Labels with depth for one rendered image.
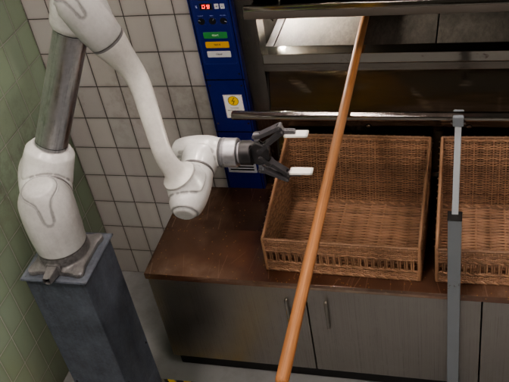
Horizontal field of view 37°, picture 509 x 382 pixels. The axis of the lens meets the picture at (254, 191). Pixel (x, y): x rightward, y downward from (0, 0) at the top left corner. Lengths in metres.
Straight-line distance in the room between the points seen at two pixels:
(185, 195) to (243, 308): 0.83
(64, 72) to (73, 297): 0.67
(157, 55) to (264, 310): 1.03
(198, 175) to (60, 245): 0.45
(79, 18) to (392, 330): 1.54
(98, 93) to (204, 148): 0.96
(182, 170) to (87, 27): 0.47
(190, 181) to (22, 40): 1.14
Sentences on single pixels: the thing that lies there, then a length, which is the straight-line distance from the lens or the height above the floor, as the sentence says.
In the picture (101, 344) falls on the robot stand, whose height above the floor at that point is 0.71.
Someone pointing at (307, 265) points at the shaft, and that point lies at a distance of 1.87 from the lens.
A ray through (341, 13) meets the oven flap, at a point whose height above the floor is 1.41.
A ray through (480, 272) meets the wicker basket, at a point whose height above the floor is 0.63.
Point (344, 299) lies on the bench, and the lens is 2.72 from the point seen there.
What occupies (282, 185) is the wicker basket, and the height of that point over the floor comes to 0.73.
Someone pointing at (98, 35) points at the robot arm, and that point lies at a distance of 2.03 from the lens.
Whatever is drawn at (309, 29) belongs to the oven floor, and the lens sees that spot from 2.92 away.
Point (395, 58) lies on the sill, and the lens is 2.73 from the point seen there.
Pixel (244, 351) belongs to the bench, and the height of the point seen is 0.17.
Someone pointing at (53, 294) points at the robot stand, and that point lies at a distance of 2.41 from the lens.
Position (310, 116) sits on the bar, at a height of 1.17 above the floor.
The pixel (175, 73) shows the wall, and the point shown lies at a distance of 2.95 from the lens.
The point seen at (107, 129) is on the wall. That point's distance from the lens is 3.23.
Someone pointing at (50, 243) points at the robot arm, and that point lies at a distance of 2.28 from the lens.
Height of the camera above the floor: 2.51
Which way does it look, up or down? 38 degrees down
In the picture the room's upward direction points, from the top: 11 degrees counter-clockwise
